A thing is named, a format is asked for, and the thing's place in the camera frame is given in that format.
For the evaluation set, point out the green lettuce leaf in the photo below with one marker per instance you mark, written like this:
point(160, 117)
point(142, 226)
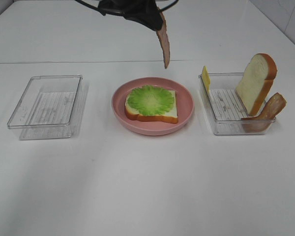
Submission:
point(150, 101)

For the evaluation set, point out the bread slice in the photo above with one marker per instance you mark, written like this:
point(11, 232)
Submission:
point(256, 82)
point(172, 117)

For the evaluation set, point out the clear plastic tray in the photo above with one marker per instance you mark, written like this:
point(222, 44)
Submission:
point(51, 107)
point(224, 108)

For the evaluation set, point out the yellow cheese slice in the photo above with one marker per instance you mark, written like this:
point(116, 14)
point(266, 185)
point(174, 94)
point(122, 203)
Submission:
point(205, 79)

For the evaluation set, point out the pink round plate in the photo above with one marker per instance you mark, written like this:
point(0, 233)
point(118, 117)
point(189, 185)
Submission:
point(185, 107)

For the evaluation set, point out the bacon strip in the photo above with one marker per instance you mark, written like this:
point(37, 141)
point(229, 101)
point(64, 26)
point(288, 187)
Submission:
point(164, 42)
point(265, 115)

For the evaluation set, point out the clear left plastic tray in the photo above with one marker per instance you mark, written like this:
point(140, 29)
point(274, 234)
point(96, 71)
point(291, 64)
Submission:
point(51, 107)

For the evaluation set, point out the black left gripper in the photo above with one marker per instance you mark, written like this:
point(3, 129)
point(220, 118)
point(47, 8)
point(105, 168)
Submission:
point(144, 12)

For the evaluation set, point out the clear right plastic tray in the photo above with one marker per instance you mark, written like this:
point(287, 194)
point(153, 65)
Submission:
point(224, 108)

